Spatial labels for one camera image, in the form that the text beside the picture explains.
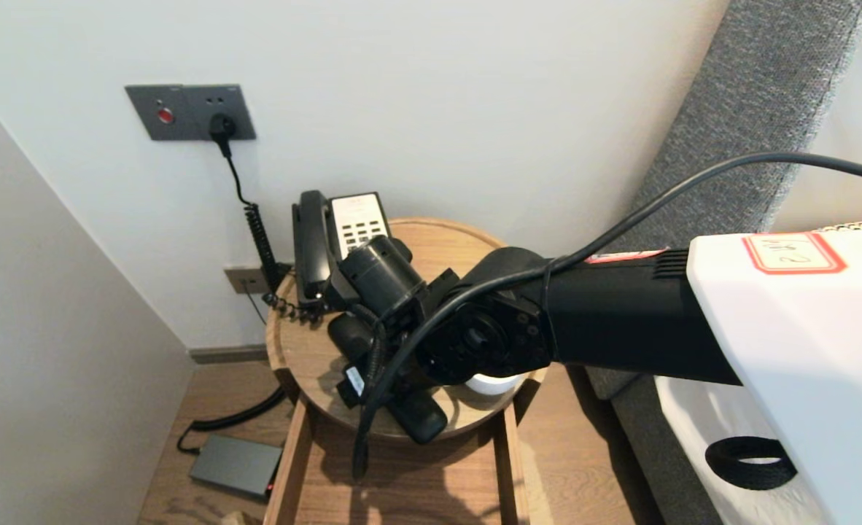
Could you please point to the brown wooden skirting board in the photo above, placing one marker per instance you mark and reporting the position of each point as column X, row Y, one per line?
column 227, row 354

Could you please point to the dark grey wall socket panel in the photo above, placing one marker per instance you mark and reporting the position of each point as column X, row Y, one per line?
column 183, row 109

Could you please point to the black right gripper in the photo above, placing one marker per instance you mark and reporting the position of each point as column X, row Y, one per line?
column 383, row 277

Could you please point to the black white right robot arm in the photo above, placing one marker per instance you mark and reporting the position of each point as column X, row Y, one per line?
column 620, row 313

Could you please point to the grey fabric headboard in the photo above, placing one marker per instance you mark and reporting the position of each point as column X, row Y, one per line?
column 752, row 109

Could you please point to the white round dome device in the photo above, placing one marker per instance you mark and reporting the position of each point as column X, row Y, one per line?
column 496, row 384

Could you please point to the black telephone handset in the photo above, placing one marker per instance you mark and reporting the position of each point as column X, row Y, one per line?
column 313, row 240

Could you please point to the long black remote control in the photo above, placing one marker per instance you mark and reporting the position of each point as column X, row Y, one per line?
column 420, row 419

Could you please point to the black white desk telephone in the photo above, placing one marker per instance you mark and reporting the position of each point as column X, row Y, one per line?
column 358, row 219

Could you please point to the grey power adapter box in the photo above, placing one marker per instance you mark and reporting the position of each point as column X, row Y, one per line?
column 234, row 465

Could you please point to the beige wall phone socket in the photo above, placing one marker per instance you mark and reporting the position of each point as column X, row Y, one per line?
column 245, row 279

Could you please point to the round wooden side table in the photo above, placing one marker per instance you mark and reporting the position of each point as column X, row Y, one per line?
column 307, row 364

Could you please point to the curved wooden table drawer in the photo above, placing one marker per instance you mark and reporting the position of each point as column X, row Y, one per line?
column 438, row 488

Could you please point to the black power plug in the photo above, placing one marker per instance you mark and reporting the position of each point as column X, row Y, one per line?
column 222, row 130

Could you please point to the grey upholstered bed base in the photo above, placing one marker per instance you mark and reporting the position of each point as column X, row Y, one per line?
column 642, row 452

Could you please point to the white bed sheet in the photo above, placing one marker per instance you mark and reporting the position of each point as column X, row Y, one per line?
column 693, row 430

